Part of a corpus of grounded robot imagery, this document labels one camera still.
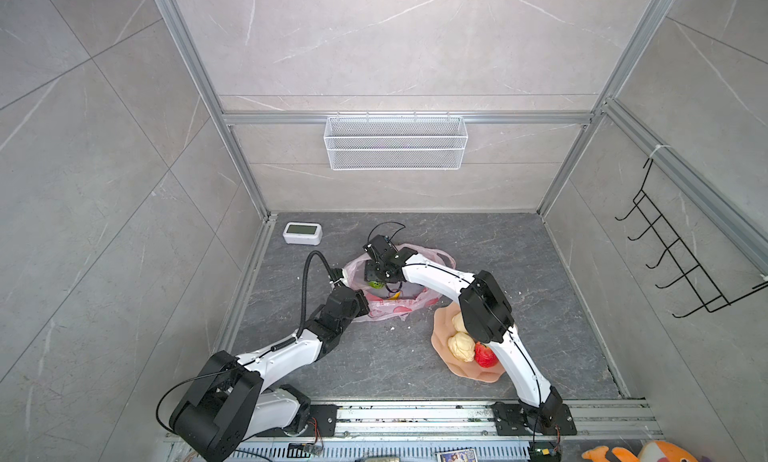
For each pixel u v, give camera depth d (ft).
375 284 3.08
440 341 2.74
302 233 3.56
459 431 2.39
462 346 2.61
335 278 2.48
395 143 3.30
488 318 1.93
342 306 2.17
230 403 1.34
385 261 2.50
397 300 2.76
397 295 3.13
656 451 2.11
